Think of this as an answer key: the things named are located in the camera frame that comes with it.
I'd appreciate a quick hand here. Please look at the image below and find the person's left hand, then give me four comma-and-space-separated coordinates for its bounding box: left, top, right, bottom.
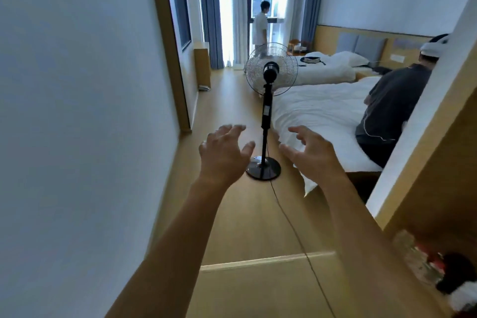
197, 124, 256, 188

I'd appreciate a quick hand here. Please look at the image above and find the person's right hand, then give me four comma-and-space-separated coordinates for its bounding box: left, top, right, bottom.
278, 126, 345, 190

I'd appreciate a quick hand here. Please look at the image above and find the person's left forearm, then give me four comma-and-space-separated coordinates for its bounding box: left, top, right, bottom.
106, 178, 230, 318

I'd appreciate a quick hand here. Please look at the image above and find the person's right forearm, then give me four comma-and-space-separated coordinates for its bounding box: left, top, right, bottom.
322, 176, 448, 318

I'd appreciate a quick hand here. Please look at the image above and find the white bed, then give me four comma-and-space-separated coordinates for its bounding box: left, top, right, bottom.
292, 51, 373, 86
271, 75, 385, 197

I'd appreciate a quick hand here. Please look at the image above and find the black standing fan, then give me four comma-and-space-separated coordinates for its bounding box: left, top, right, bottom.
244, 42, 299, 182

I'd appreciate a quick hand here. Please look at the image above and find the wooden desk partition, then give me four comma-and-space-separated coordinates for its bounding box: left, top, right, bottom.
193, 47, 212, 89

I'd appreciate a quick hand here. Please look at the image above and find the white pillow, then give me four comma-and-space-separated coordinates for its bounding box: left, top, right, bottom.
329, 50, 370, 68

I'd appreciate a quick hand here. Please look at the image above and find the wooden chair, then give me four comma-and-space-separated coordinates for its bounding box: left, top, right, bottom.
287, 39, 312, 56

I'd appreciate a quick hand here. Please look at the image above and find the wooden headboard panel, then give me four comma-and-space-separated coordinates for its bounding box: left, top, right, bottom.
313, 24, 433, 71

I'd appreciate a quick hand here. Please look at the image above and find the grey headboard cushion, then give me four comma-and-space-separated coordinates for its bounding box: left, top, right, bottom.
335, 32, 359, 55
354, 35, 389, 63

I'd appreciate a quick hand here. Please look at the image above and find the black bundle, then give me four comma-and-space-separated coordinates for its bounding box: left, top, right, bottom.
436, 252, 477, 294

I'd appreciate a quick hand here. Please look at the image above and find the black fan cable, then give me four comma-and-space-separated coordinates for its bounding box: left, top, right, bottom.
265, 142, 337, 318

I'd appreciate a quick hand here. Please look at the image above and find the wooden television wall panel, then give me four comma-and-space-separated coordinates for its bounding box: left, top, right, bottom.
146, 0, 209, 133

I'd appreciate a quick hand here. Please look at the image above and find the grey wall sign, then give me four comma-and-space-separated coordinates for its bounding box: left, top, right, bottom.
393, 37, 425, 50

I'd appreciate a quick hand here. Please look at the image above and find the black wall television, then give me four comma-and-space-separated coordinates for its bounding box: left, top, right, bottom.
170, 0, 193, 52

